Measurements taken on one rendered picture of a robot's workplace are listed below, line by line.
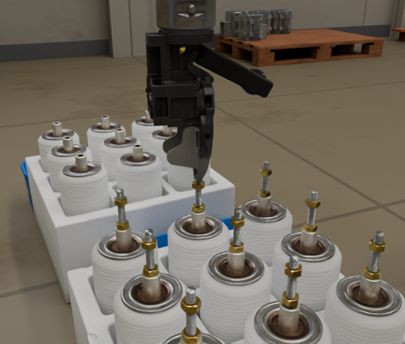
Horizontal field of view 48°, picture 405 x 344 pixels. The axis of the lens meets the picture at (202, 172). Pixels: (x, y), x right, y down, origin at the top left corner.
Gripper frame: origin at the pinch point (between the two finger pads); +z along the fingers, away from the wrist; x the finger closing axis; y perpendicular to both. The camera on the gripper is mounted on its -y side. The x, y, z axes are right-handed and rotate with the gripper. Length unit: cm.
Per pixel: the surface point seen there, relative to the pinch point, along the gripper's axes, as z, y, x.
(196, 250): 10.3, 1.9, 4.6
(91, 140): 11, 17, -50
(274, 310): 9.0, -4.1, 20.6
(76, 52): 31, 31, -315
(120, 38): 20, -3, -308
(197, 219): 7.3, 1.0, 1.0
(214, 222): 9.0, -2.0, -0.3
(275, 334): 9.1, -2.8, 24.3
